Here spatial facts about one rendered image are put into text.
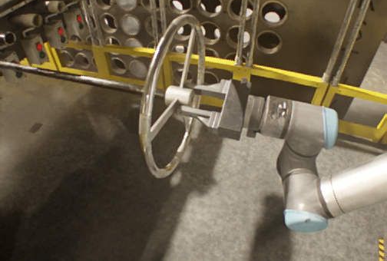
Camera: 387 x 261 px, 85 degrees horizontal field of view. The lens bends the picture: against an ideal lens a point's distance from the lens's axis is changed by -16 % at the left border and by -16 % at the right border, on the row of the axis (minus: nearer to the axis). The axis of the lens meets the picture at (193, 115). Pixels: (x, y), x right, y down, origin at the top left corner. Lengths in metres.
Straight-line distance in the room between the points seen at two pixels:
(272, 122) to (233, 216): 0.90
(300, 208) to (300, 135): 0.15
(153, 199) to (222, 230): 0.40
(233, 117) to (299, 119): 0.14
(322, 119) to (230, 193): 0.96
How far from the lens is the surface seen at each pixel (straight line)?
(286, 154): 0.62
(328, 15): 2.31
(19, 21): 1.39
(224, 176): 1.47
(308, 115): 0.54
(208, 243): 1.30
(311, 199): 0.55
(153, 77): 0.42
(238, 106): 0.55
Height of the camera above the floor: 1.25
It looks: 45 degrees down
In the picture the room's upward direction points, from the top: 1 degrees counter-clockwise
